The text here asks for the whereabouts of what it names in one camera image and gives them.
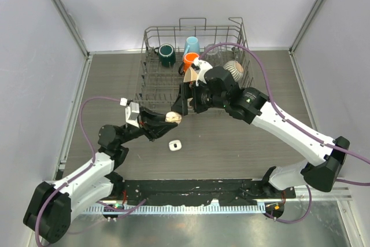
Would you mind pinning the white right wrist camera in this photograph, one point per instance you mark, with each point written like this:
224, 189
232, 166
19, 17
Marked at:
203, 66

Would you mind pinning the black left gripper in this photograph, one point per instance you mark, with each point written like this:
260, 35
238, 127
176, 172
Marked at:
155, 129

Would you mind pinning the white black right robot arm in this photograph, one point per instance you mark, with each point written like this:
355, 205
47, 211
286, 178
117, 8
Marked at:
323, 156

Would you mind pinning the light blue mug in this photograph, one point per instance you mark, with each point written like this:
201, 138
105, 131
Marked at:
192, 45

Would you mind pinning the dark green mug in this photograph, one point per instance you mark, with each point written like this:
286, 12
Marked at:
166, 55

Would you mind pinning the beige small earbud case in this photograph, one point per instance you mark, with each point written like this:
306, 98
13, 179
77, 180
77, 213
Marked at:
173, 117

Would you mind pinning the striped ceramic bowl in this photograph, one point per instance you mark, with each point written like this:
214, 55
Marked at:
235, 68

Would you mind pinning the grey wire dish rack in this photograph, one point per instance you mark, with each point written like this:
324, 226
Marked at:
158, 86

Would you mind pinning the beige plate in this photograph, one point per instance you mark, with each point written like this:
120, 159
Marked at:
190, 76

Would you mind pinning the clear glass cup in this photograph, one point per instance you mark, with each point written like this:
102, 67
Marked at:
213, 56

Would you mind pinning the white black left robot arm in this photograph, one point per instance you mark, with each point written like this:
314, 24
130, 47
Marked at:
53, 206

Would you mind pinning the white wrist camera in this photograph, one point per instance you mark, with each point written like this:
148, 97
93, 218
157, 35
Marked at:
132, 112
203, 66

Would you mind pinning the white slotted cable duct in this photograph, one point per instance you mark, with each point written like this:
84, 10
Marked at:
213, 208

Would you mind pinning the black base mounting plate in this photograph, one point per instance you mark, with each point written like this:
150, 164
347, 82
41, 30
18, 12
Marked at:
197, 192

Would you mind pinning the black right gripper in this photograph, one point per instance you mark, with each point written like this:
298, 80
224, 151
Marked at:
185, 92

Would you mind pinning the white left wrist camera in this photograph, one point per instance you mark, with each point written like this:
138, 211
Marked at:
132, 112

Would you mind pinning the white earbud charging case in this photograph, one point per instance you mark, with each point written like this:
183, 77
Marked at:
175, 145

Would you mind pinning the orange mug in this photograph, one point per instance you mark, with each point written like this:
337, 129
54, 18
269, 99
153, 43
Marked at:
188, 60

